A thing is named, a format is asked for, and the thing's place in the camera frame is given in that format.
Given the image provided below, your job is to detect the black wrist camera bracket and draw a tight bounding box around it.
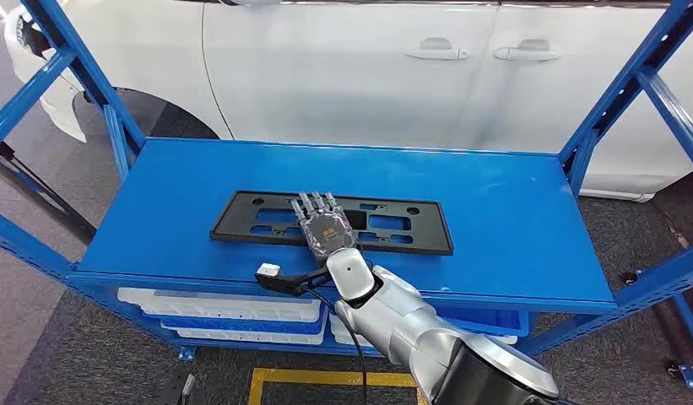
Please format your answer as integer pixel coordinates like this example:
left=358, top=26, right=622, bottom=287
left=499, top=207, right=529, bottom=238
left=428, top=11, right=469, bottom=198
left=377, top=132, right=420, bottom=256
left=255, top=267, right=332, bottom=297

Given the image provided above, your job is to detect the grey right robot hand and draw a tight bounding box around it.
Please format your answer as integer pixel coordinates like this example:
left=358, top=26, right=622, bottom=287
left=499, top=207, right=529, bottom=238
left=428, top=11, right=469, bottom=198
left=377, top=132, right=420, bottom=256
left=290, top=192, right=359, bottom=259

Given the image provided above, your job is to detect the white car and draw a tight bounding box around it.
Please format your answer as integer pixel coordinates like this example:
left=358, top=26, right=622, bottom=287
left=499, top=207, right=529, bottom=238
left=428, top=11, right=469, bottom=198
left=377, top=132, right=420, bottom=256
left=3, top=0, right=693, bottom=203

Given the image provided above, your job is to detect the black slanted pole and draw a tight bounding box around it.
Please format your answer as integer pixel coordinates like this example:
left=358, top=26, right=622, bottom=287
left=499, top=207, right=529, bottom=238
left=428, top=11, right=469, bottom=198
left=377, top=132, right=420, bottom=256
left=0, top=142, right=98, bottom=246

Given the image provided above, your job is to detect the black plastic plate frame part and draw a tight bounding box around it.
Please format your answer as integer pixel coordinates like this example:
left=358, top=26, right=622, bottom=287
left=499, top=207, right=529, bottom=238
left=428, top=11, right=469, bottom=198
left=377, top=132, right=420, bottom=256
left=209, top=190, right=454, bottom=257

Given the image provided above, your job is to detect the blue steel shelf rack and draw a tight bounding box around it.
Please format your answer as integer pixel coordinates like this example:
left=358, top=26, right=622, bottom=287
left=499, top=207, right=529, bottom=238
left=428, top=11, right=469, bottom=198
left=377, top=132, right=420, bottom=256
left=0, top=0, right=693, bottom=362

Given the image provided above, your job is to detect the black camera cable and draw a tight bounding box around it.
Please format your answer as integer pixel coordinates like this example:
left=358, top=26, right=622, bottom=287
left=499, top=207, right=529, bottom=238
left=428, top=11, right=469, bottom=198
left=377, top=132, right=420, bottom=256
left=306, top=283, right=371, bottom=405

